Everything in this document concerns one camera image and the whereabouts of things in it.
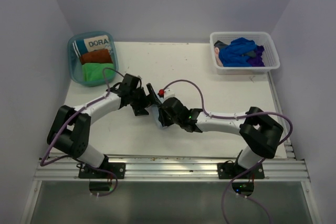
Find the pink towel in basket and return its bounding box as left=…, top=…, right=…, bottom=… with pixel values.
left=214, top=47, right=223, bottom=67

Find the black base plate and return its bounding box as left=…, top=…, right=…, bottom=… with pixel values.
left=217, top=161, right=265, bottom=179
left=76, top=162, right=126, bottom=179

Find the aluminium mounting rail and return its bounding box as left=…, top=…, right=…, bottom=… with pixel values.
left=33, top=155, right=310, bottom=182

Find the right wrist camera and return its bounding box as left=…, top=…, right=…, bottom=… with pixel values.
left=157, top=88, right=175, bottom=101

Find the brown rolled towel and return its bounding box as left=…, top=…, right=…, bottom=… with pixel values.
left=79, top=49, right=113, bottom=65

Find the dark grey towel in basket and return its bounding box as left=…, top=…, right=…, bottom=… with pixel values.
left=214, top=40, right=228, bottom=50

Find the Dora printed rolled towel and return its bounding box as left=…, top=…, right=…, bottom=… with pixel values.
left=72, top=35, right=110, bottom=57

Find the light blue towel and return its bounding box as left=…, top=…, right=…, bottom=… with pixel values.
left=151, top=105, right=166, bottom=129

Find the purple towel in basket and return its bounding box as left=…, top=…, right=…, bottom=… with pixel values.
left=247, top=46, right=265, bottom=67

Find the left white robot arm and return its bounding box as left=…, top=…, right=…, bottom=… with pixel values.
left=40, top=74, right=161, bottom=178

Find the green microfiber towel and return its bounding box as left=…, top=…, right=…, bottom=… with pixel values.
left=82, top=63, right=114, bottom=82

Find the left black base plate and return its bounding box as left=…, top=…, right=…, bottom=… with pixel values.
left=76, top=162, right=126, bottom=179

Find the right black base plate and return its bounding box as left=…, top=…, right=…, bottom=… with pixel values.
left=217, top=161, right=265, bottom=179

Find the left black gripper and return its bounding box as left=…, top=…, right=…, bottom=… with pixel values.
left=130, top=83, right=161, bottom=116

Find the blue plastic tub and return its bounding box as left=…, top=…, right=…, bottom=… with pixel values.
left=67, top=31, right=119, bottom=87

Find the white plastic basket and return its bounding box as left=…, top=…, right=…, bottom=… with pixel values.
left=210, top=31, right=280, bottom=74

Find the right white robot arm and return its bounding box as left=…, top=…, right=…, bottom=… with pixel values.
left=158, top=97, right=284, bottom=178

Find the dark blue towel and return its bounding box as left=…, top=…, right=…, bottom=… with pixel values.
left=219, top=37, right=257, bottom=67

